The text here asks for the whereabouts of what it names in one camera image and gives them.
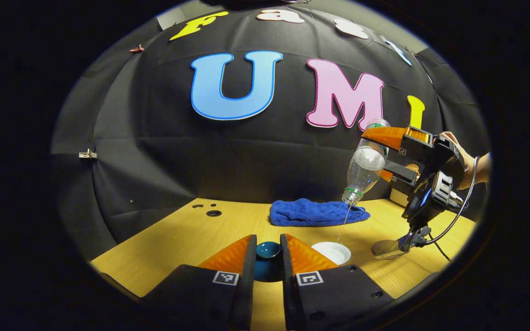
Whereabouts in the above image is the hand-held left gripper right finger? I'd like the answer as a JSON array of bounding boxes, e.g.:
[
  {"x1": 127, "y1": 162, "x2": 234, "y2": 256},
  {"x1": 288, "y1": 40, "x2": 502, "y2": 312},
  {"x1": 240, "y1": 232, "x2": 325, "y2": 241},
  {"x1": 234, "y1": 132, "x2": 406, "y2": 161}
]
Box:
[{"x1": 280, "y1": 234, "x2": 394, "y2": 331}]

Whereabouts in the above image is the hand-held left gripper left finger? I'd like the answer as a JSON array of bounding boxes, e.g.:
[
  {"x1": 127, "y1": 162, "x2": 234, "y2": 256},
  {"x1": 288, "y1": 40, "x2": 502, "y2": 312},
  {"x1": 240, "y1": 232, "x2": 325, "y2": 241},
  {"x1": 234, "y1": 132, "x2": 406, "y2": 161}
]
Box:
[{"x1": 141, "y1": 234, "x2": 257, "y2": 331}]

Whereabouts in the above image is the clear plastic water bottle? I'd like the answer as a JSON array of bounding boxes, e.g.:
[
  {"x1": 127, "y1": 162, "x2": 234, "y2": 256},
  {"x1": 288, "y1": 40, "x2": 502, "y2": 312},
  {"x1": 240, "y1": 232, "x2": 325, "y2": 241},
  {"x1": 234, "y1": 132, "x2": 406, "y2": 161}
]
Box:
[{"x1": 341, "y1": 118, "x2": 391, "y2": 206}]

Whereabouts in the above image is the round brown coaster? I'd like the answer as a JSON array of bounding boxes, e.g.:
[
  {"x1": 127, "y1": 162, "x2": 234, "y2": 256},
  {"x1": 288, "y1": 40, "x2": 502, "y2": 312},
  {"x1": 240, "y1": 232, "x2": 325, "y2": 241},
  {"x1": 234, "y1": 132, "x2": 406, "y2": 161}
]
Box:
[{"x1": 372, "y1": 239, "x2": 408, "y2": 260}]

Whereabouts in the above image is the blue towel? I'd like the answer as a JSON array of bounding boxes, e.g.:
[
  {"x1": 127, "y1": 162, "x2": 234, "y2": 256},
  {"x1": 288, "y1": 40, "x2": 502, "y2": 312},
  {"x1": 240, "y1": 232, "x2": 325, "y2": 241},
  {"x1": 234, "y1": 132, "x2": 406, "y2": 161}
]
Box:
[{"x1": 270, "y1": 198, "x2": 370, "y2": 227}]

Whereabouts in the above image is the black backdrop cloth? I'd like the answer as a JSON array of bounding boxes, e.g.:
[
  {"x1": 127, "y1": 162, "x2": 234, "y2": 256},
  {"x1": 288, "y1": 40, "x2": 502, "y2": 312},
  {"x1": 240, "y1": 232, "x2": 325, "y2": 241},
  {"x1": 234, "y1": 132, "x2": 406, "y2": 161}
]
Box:
[{"x1": 51, "y1": 2, "x2": 491, "y2": 263}]

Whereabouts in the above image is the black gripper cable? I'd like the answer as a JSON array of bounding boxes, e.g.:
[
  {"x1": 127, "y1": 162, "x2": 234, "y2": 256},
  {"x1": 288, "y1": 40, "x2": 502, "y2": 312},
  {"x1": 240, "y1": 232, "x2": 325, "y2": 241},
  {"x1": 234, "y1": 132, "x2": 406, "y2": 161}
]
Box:
[{"x1": 424, "y1": 156, "x2": 479, "y2": 263}]

